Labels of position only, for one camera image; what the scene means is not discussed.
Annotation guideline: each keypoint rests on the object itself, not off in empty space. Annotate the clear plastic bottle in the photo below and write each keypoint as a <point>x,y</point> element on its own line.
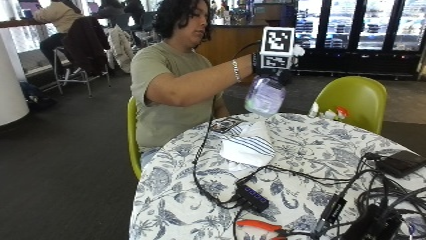
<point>265,96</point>

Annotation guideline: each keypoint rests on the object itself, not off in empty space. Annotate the white marker cube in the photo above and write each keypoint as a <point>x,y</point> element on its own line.
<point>277,43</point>

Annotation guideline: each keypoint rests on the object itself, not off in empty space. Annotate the small white bottle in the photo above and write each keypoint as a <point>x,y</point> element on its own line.
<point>315,110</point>

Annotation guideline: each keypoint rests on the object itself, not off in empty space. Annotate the wooden counter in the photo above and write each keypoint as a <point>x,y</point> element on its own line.
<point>228,41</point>

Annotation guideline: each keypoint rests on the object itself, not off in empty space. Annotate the empty green plastic chair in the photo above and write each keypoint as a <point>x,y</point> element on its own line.
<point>353,100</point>

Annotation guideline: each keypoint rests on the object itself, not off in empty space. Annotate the small red capped bottle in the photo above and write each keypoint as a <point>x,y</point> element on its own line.
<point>341,113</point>

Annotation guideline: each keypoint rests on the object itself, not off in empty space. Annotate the small dark patterned card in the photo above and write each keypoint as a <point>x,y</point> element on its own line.
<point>225,125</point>

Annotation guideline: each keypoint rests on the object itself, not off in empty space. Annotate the black glass door fridge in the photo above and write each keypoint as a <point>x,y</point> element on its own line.
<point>360,36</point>

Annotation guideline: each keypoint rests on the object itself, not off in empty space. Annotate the blue floral tablecloth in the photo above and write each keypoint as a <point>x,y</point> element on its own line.
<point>311,146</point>

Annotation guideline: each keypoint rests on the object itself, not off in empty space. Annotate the white blue striped cloth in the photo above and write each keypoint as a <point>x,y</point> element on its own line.
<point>248,146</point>

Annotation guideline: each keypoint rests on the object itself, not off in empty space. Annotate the person in green shirt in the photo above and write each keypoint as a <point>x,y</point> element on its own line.
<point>168,86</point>

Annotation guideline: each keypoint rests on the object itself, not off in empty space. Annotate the flat black device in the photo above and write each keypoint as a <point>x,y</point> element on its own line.
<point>401,162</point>

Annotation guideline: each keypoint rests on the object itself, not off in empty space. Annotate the black usb hub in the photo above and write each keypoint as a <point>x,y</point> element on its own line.
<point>253,198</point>

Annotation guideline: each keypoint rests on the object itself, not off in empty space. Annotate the beige jacket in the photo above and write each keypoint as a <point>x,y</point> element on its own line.
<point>120,46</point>

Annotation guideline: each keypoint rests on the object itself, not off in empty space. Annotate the occupied green plastic chair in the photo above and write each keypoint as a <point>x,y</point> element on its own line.
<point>132,140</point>

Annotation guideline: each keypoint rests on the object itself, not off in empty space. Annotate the dark jacket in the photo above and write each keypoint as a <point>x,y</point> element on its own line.
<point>87,43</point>

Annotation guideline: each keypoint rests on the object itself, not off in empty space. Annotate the bulky black device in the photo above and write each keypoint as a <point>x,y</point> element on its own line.
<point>375,221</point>

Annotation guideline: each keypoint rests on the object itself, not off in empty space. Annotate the dark bag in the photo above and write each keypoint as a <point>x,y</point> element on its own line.
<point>38,96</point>

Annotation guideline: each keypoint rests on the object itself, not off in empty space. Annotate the white round column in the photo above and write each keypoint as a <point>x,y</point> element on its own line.
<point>11,80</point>

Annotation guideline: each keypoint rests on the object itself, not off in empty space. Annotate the metal frame chair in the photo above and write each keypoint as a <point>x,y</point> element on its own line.
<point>84,80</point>

